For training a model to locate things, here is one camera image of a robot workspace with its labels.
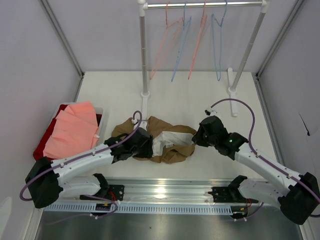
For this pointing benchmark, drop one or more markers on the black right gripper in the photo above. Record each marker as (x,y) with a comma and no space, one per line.
(200,134)

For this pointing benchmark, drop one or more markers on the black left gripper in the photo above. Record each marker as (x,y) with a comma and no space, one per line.
(147,151)

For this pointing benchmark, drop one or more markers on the tan brown skirt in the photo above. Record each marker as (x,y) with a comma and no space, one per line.
(171,143)

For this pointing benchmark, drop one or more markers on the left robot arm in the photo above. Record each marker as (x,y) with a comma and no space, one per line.
(50,180)

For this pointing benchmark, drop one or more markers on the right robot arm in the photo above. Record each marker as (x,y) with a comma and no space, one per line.
(296,195)

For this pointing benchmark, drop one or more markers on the pink folded garment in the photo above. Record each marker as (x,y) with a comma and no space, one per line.
(72,130)

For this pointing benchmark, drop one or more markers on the red folded garment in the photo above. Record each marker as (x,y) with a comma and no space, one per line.
(68,134)

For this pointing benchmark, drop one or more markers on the white clothes rack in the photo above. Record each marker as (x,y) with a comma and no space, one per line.
(212,24)

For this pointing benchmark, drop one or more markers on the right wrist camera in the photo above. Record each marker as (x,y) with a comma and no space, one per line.
(211,112)

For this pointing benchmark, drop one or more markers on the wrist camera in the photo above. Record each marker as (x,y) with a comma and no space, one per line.
(211,112)
(137,123)

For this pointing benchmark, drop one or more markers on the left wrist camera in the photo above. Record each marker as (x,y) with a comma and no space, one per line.
(137,123)

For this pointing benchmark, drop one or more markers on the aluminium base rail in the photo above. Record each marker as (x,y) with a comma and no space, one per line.
(188,191)

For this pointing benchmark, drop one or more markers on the perforated cable tray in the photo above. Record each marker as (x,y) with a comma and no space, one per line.
(130,208)

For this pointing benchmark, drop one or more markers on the left blue wire hanger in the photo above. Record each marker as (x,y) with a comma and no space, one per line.
(185,30)

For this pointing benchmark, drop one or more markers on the right pink wire hanger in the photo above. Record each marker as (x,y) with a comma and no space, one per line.
(199,38)

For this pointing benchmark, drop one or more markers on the pink wire hanger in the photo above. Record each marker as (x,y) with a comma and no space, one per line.
(172,30)
(199,38)

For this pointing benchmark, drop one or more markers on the left pink wire hanger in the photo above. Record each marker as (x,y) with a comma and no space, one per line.
(172,30)

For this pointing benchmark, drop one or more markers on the right aluminium frame post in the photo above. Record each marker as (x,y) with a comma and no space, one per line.
(280,37)

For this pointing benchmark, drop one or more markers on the aluminium frame post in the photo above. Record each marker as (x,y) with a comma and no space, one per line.
(280,37)
(47,8)

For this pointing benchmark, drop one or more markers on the left aluminium frame post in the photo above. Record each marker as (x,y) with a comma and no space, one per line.
(47,8)

